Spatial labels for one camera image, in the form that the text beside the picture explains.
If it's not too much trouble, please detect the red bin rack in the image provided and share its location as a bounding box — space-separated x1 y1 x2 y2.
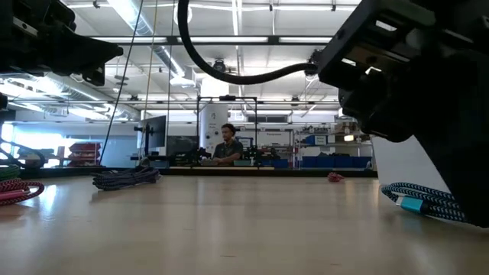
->
67 142 102 167

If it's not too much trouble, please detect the black metal frame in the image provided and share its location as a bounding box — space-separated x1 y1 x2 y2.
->
196 95 259 167

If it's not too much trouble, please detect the white cylindrical tank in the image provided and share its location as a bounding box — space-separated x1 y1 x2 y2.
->
199 103 229 154

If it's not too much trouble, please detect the person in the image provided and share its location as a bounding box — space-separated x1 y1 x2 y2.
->
209 123 245 167

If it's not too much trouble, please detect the thin black hanging cord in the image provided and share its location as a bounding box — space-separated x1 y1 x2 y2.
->
99 0 145 166

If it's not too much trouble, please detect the round black ceiling camera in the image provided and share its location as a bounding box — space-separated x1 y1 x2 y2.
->
212 58 228 76

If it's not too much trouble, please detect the blue bin on shelf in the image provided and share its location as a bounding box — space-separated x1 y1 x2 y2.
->
305 134 329 147

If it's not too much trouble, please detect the green braided USB-C cable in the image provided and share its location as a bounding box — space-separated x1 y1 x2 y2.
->
0 164 21 181

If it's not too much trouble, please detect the black table edge rail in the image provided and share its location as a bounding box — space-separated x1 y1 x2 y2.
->
18 167 379 179

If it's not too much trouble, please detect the black ceiling spotlight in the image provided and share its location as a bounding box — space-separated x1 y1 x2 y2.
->
305 48 324 68

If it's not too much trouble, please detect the teal braided USB-C cable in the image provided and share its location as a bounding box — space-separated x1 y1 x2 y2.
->
381 182 470 224

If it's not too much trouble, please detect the dark purple braided USB-C cable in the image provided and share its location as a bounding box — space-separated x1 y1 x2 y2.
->
91 166 161 192

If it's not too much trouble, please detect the black monitor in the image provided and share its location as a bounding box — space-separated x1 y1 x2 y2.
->
138 115 168 152

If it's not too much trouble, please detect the white plastic bin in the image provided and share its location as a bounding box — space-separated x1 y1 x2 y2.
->
371 135 452 193

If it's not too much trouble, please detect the black overhead light rail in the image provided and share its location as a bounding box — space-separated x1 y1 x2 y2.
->
89 35 334 47

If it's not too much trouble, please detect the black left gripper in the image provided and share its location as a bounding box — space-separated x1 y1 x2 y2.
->
0 0 124 87

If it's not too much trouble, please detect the thick black sleeved cable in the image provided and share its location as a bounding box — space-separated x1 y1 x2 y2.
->
177 0 320 86

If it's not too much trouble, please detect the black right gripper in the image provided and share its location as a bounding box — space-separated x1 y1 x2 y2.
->
316 0 489 143

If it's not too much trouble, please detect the black curved machine part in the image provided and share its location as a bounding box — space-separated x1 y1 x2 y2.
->
0 137 47 170

